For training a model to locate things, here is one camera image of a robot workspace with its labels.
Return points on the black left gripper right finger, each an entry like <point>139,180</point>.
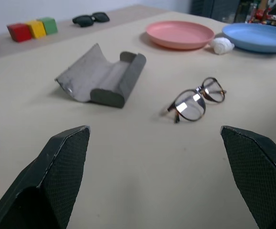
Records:
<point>259,171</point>

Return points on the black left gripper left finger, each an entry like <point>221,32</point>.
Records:
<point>56,171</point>

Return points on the tortoiseshell round eyeglasses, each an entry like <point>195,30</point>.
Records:
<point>190,105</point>

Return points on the grey felt glasses case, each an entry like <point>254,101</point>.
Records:
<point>129,80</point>

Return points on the blue plastic plate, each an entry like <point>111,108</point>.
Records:
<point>257,37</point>

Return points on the red wooden cube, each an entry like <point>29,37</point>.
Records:
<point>19,33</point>

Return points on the yellow wooden cube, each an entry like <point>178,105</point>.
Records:
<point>37,29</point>

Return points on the green wooden cube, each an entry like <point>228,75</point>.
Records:
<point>49,25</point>

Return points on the black sunglasses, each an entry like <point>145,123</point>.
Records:
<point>85,20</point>

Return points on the colourful background clutter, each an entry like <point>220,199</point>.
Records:
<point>264,13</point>

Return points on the pink plastic plate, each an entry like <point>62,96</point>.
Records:
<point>179,33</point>

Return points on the dark cabinet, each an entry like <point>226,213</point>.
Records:
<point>214,8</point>

